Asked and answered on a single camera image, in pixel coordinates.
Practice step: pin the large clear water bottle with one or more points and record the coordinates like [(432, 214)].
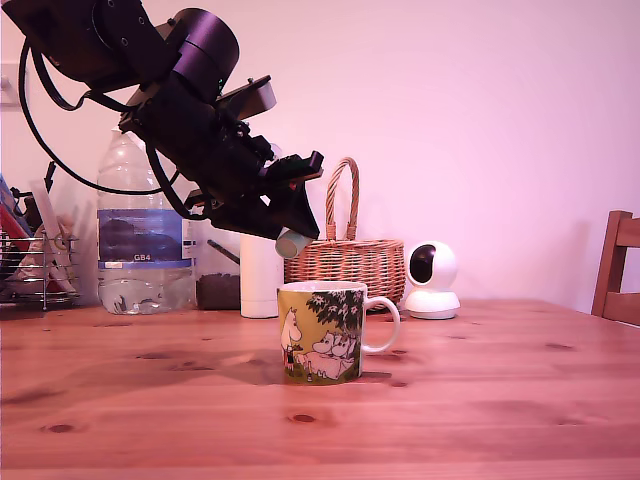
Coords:
[(142, 240)]

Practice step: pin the clear lidded plastic container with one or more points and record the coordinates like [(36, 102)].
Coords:
[(217, 290)]

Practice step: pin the pale green coffee capsule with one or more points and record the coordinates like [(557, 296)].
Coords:
[(292, 244)]

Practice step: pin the wooden chair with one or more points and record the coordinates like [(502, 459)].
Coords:
[(617, 280)]

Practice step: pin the red book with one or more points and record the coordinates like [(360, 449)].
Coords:
[(15, 227)]

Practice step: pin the cartoon print coffee mug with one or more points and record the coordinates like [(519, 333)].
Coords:
[(320, 335)]

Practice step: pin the black clip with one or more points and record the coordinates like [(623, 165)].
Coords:
[(50, 175)]

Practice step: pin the white wall switch plate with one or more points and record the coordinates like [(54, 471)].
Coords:
[(11, 85)]

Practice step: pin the white insulated bottle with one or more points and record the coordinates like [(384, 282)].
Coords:
[(259, 285)]

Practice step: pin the small white round camera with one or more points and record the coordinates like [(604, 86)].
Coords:
[(432, 285)]

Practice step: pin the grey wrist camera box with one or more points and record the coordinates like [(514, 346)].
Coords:
[(252, 97)]

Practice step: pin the white paper strip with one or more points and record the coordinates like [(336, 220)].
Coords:
[(50, 220)]

